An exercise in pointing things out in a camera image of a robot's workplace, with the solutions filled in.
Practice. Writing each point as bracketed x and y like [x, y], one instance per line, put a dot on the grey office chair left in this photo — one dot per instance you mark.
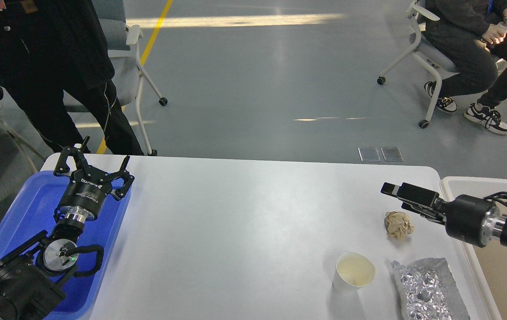
[122, 40]

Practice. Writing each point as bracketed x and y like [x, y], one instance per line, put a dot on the crumpled brown paper ball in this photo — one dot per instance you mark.
[398, 224]

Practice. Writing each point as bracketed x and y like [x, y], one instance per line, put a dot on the white paper cup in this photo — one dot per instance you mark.
[353, 271]

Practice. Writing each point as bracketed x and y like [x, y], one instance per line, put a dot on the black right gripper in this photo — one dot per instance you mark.
[467, 218]

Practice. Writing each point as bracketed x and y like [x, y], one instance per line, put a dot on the white chair far left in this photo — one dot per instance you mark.
[21, 143]

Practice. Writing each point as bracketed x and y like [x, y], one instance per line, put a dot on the beige plastic bin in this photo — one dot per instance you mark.
[502, 275]

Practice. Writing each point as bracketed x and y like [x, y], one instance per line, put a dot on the white office chair right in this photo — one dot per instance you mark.
[423, 52]

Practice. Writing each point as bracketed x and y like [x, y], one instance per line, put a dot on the metal floor plate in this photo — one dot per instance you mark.
[392, 154]
[369, 154]

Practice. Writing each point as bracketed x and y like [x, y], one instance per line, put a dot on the right metal floor plate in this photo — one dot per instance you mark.
[392, 154]

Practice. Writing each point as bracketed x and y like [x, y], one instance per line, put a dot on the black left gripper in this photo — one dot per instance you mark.
[85, 192]

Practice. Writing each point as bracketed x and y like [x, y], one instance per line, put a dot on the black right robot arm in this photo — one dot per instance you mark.
[500, 229]

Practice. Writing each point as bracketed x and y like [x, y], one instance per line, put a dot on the standing person in black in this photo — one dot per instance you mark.
[52, 47]

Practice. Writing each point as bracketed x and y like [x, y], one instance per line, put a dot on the crumpled silver foil bag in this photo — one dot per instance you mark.
[427, 290]

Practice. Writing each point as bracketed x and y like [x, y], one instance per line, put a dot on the left metal floor plate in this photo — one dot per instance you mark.
[369, 154]

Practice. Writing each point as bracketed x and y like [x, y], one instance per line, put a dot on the seated person in black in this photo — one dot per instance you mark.
[473, 35]

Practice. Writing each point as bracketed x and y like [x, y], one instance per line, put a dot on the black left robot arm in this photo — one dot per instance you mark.
[55, 237]

